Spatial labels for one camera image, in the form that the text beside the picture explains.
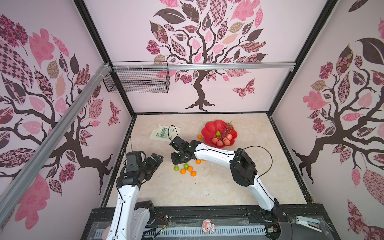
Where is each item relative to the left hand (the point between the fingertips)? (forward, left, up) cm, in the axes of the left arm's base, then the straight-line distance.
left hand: (160, 164), depth 79 cm
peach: (+24, -43, -8) cm, 50 cm away
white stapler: (-26, -75, -9) cm, 80 cm away
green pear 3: (+4, -13, -11) cm, 18 cm away
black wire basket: (+51, +13, +21) cm, 57 cm away
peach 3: (+19, -36, -8) cm, 41 cm away
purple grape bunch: (+31, -43, -6) cm, 53 cm away
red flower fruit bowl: (+30, -30, -11) cm, 44 cm away
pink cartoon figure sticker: (-27, -25, -8) cm, 38 cm away
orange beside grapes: (-6, -23, +17) cm, 29 cm away
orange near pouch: (+26, -22, -10) cm, 36 cm away
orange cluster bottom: (-1, -18, -11) cm, 21 cm away
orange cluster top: (+3, -16, -11) cm, 20 cm away
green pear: (+28, -36, -9) cm, 46 cm away
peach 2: (+23, -39, -8) cm, 46 cm away
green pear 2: (+3, -8, -11) cm, 14 cm away
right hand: (+6, -5, -6) cm, 10 cm away
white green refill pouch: (+30, +3, -11) cm, 32 cm away
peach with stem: (+22, -33, -9) cm, 40 cm away
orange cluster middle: (+7, -21, -11) cm, 25 cm away
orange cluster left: (0, -12, -11) cm, 16 cm away
